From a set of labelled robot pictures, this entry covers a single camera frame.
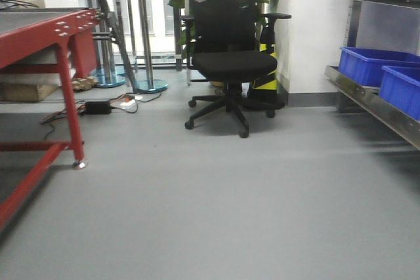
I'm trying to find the blue storage bin right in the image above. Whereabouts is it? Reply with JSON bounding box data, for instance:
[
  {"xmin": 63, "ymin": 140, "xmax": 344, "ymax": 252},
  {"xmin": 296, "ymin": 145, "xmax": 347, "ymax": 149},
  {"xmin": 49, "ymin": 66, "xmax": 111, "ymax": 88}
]
[{"xmin": 379, "ymin": 66, "xmax": 419, "ymax": 121}]

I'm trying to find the blue storage bin left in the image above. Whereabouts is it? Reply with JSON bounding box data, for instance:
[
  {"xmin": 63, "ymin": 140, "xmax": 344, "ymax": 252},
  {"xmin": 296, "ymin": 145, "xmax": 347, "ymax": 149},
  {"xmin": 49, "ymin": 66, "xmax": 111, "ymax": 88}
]
[{"xmin": 338, "ymin": 47, "xmax": 419, "ymax": 87}]

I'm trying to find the red metal table frame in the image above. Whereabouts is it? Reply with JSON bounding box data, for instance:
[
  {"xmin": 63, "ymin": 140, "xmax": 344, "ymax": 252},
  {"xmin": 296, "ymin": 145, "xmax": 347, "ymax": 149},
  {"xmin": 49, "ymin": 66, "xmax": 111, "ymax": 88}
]
[{"xmin": 1, "ymin": 8, "xmax": 100, "ymax": 230}]

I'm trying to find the cardboard box under table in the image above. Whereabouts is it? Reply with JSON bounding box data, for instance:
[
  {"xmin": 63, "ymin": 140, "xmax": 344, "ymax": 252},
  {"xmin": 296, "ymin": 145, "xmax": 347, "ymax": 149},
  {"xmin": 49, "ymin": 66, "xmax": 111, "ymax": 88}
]
[{"xmin": 1, "ymin": 83, "xmax": 59, "ymax": 102}]

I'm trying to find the steel shelf rack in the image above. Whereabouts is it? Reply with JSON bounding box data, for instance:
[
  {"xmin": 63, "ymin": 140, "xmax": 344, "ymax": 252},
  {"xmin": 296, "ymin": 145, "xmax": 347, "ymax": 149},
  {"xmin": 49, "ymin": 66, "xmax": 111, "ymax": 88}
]
[{"xmin": 325, "ymin": 0, "xmax": 419, "ymax": 148}]

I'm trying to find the black office chair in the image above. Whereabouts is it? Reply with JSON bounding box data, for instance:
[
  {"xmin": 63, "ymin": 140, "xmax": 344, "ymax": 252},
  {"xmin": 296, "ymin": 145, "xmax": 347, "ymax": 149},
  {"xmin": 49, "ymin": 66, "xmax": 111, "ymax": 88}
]
[{"xmin": 182, "ymin": 0, "xmax": 291, "ymax": 138}]

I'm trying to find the black power adapter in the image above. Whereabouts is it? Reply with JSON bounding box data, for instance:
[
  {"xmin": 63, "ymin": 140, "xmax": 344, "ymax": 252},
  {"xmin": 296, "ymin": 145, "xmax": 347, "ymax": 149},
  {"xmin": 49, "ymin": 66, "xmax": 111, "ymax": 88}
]
[{"xmin": 84, "ymin": 100, "xmax": 112, "ymax": 115}]

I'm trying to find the blue storage bin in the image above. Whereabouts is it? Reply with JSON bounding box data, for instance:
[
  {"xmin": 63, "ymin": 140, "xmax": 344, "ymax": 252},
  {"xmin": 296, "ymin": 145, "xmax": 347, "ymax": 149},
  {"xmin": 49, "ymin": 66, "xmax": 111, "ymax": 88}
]
[
  {"xmin": 338, "ymin": 47, "xmax": 419, "ymax": 87},
  {"xmin": 379, "ymin": 66, "xmax": 419, "ymax": 121}
]

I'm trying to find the chrome bar table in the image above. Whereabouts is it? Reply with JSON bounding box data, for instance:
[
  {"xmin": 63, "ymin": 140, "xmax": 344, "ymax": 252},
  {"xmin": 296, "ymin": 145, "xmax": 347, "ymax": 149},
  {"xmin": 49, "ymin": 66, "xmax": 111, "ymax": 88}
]
[{"xmin": 111, "ymin": 0, "xmax": 191, "ymax": 93}]

